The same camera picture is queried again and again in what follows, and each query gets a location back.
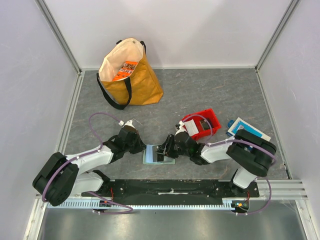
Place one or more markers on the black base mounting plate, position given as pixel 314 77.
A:
pixel 121 188

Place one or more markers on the mustard yellow tote bag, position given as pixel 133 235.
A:
pixel 141 88

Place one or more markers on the red plastic bin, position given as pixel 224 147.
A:
pixel 210 117

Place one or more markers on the left aluminium frame post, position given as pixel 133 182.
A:
pixel 42 5

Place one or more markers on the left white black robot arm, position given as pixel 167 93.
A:
pixel 66 175

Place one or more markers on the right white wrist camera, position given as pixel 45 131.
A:
pixel 180 127

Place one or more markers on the grey slotted cable duct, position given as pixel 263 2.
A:
pixel 97 204

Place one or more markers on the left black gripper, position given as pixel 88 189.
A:
pixel 140 146

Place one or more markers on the right aluminium frame post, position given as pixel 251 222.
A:
pixel 277 33

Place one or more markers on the small black object in bin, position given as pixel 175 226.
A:
pixel 205 126

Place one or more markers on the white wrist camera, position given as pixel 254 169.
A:
pixel 180 127
pixel 128 124

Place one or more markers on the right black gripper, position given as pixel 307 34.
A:
pixel 169 146

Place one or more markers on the white credit card stack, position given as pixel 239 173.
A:
pixel 191 127

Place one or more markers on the orange printed box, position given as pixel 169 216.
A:
pixel 125 71

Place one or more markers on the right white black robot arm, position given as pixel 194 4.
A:
pixel 254 154

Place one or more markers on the aluminium frame post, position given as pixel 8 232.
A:
pixel 277 33
pixel 42 5

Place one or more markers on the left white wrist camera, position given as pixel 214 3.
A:
pixel 128 124

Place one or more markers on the blue razor package box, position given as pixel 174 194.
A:
pixel 239 124

